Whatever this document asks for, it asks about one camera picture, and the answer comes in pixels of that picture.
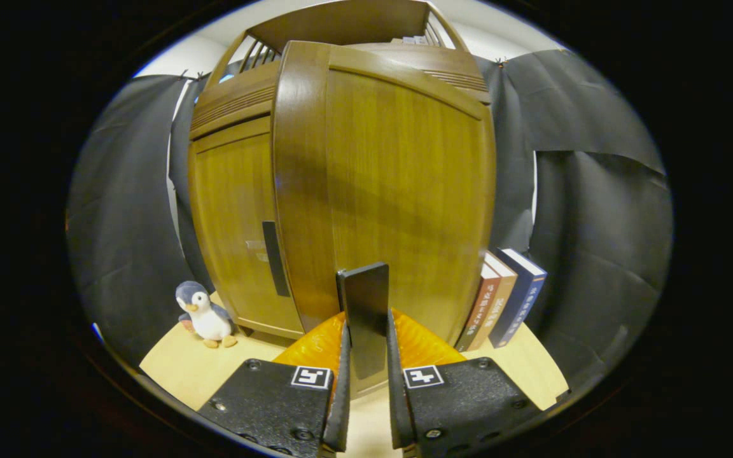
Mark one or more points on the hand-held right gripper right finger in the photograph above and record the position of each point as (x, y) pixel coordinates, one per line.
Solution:
(462, 407)

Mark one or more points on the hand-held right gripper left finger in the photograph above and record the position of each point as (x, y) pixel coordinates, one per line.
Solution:
(277, 407)

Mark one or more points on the wooden shoe cabinet door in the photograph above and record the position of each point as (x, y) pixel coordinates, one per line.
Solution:
(404, 191)
(233, 222)

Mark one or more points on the wooden double-door shoe cabinet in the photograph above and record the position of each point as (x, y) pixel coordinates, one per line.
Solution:
(233, 95)

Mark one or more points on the red-brown hardcover book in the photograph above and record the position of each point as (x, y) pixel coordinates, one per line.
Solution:
(480, 305)

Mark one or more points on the plush penguin toy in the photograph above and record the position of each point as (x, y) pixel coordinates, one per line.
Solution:
(209, 318)

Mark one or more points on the tan hardcover book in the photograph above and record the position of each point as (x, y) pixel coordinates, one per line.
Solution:
(497, 299)

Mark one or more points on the blue hardcover book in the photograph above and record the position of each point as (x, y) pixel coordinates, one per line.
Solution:
(519, 292)

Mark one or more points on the black backdrop cloth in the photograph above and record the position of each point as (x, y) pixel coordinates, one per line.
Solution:
(595, 254)

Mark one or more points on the wooden drawer front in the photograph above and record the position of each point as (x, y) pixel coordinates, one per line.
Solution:
(233, 102)

